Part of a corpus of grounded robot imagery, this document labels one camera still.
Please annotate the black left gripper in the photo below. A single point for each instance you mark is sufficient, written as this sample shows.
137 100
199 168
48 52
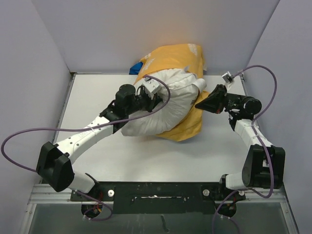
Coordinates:
153 102

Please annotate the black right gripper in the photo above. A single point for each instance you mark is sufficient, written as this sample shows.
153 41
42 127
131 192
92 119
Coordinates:
215 101

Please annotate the white pillow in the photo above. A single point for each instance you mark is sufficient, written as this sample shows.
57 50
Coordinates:
178 119

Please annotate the blue yellow Mickey pillowcase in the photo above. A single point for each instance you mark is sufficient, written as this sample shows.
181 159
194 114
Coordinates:
181 56

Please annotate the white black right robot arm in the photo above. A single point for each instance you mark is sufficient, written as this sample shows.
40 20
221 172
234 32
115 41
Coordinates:
264 164

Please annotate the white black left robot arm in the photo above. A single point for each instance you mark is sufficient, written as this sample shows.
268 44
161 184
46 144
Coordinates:
56 160

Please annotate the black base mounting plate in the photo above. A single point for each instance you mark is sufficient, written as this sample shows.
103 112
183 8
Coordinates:
167 197

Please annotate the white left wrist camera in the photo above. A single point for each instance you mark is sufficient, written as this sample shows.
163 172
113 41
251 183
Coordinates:
151 86

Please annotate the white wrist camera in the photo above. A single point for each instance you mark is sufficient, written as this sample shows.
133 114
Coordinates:
151 86
229 80

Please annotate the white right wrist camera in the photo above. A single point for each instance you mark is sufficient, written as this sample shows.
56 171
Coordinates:
229 80

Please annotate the aluminium frame rail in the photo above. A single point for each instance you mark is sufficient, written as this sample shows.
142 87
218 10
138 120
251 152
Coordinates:
49 212

